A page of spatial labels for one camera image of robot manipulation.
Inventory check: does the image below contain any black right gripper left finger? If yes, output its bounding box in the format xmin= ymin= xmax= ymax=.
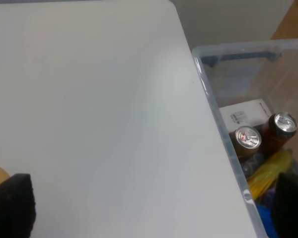
xmin=0 ymin=174 xmax=36 ymax=238

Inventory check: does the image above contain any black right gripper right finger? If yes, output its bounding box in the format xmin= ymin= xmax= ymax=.
xmin=272 ymin=174 xmax=298 ymax=238

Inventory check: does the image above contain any dark red can silver top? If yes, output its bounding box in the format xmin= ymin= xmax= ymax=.
xmin=259 ymin=112 xmax=298 ymax=155

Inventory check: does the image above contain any brown can silver top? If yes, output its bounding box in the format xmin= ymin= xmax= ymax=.
xmin=229 ymin=126 xmax=262 ymax=163

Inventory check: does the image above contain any yellow plastic bag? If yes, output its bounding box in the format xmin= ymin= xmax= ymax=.
xmin=247 ymin=149 xmax=293 ymax=200

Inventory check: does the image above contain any clear plastic storage bin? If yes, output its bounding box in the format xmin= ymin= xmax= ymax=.
xmin=192 ymin=39 xmax=298 ymax=238

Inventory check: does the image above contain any blue item in bin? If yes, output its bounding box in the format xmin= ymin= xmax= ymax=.
xmin=256 ymin=205 xmax=278 ymax=238

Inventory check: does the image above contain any white labelled box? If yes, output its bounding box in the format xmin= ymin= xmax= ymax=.
xmin=220 ymin=99 xmax=272 ymax=132

